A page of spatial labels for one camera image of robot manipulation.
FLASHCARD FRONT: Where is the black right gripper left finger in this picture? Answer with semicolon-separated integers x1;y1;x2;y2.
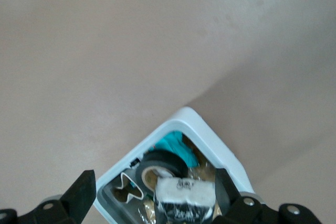
18;169;98;224

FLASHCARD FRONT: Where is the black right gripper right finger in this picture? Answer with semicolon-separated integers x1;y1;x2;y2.
212;168;284;224

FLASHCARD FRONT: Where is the black tissue packet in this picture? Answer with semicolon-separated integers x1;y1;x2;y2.
153;176;219;224

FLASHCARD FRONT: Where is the white rubber band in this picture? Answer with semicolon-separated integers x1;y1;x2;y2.
112;172;145;205

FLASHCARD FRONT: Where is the white lidded trash bin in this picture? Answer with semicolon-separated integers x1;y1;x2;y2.
94;106;257;224

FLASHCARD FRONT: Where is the black tape roll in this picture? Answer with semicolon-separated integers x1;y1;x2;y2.
135;150;188;194

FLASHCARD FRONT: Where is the golden snack wrapper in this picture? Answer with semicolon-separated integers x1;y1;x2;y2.
182;134;219;183

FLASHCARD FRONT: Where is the teal cloth item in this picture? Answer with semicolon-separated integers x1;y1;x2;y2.
154;130;199;168

